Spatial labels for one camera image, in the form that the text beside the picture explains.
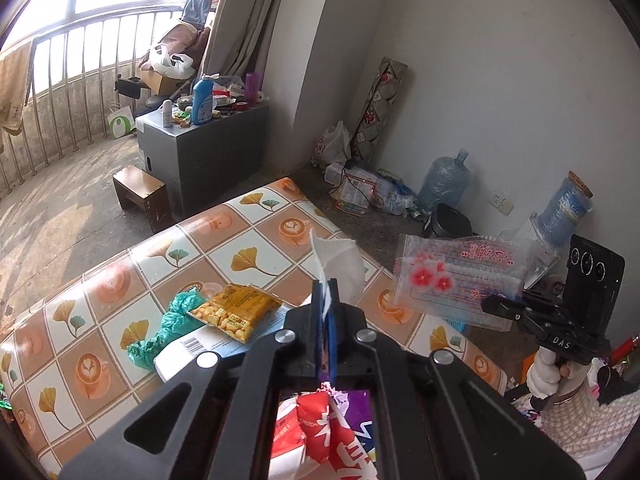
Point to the cardboard box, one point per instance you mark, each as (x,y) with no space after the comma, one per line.
(157,81)

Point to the beige curtain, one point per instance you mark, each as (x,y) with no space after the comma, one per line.
(245,15)

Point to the white red-print plastic bag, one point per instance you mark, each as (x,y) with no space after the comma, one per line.
(332,145)

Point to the purple white-lettered packet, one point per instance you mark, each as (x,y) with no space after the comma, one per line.
(357,417)

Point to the green plastic bag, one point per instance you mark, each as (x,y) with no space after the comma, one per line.
(167,330)

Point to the blue plastic basket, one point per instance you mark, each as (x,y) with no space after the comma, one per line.
(452,326)

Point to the leaf-and-coffee printed tablecloth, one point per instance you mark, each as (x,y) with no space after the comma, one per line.
(120,280)

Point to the white wall socket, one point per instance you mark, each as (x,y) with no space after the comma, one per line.
(501,203)

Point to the patterned rolled mat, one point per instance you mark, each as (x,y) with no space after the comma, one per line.
(377,110)

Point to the pile of brown clothes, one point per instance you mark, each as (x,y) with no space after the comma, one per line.
(180,37)

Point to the black trash bin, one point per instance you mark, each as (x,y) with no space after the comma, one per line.
(447,222)

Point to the small white bottle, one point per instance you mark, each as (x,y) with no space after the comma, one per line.
(166,115)

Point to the white barcode mailer bag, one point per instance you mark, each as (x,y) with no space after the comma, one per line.
(200,355)

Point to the blue detergent bottle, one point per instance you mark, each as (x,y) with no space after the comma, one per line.
(203,102)

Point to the clutter of small containers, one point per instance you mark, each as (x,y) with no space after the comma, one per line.
(227,97)

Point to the beige hanging towel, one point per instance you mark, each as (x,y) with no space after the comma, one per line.
(14,85)

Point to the grey cabinet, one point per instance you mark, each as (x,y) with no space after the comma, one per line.
(210,160)

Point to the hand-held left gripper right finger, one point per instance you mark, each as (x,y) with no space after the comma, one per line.
(335,332)

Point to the brown wooden stool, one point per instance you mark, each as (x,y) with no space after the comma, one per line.
(142,192)

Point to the black chair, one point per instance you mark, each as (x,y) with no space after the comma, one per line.
(130,87)

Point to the blue water jug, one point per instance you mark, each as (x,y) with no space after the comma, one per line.
(445,182)

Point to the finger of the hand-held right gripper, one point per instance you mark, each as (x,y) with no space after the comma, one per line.
(505,307)

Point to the red white plastic bag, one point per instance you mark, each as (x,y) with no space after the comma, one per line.
(320,435)

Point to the clear flower-print plastic bag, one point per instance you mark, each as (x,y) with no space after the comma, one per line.
(450,280)

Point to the person's right hand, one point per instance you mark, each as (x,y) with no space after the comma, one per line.
(544,377)

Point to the person's right forearm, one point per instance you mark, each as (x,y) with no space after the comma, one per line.
(590,430)

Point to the purple cup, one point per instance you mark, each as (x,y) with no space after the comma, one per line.
(253,89)

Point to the blue jug with cork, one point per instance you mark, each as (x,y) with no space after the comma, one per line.
(565,212)

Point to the white green paper bag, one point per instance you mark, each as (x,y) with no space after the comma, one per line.
(121,122)

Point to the metal railing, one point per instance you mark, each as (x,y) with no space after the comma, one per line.
(65,85)

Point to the yellow snack packet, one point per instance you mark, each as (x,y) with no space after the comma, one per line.
(235,310)

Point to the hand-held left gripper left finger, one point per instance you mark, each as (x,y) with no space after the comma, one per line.
(318,330)

